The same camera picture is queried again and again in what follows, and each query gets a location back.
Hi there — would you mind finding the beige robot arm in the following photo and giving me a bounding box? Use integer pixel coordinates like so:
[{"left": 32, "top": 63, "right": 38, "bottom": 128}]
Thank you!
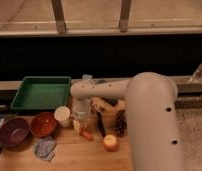
[{"left": 70, "top": 72, "right": 185, "bottom": 171}]

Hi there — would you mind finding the orange carrot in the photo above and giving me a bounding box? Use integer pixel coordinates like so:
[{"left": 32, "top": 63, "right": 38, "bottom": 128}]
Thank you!
[{"left": 81, "top": 130, "right": 93, "bottom": 141}]

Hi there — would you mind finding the white paper cup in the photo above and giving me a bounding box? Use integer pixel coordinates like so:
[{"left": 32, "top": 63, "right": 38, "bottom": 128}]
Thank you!
[{"left": 54, "top": 106, "right": 71, "bottom": 127}]

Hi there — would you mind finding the grey blue oblong object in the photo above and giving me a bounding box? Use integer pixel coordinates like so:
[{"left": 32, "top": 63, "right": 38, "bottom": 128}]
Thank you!
[{"left": 102, "top": 98, "right": 118, "bottom": 107}]

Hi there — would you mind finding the red yellow apple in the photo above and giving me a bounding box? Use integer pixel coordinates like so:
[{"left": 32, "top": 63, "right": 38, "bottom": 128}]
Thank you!
[{"left": 103, "top": 135, "right": 118, "bottom": 151}]

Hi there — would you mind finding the dark grape bunch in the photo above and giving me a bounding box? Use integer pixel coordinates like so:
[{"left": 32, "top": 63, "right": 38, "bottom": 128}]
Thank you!
[{"left": 115, "top": 110, "right": 127, "bottom": 137}]

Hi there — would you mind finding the orange bowl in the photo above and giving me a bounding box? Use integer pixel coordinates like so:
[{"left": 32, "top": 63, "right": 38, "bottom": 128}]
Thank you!
[{"left": 30, "top": 112, "right": 57, "bottom": 137}]

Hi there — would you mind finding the blue sponge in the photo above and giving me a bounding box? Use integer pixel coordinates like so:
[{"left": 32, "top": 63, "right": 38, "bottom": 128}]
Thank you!
[{"left": 82, "top": 74, "right": 93, "bottom": 79}]

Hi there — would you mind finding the grey crumpled cloth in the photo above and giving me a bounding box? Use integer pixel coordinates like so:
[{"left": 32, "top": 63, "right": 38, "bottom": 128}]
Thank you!
[{"left": 34, "top": 136, "right": 56, "bottom": 162}]

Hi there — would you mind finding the green plastic tray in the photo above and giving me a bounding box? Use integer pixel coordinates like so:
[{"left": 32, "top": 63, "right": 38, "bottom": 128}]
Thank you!
[{"left": 10, "top": 76, "right": 71, "bottom": 111}]

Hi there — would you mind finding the purple bowl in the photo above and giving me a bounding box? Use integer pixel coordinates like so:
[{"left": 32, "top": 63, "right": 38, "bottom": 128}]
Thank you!
[{"left": 0, "top": 118, "right": 30, "bottom": 148}]

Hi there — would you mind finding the black handled knife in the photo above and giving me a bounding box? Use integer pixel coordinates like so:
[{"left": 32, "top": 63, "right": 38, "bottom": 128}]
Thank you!
[{"left": 92, "top": 104, "right": 106, "bottom": 138}]

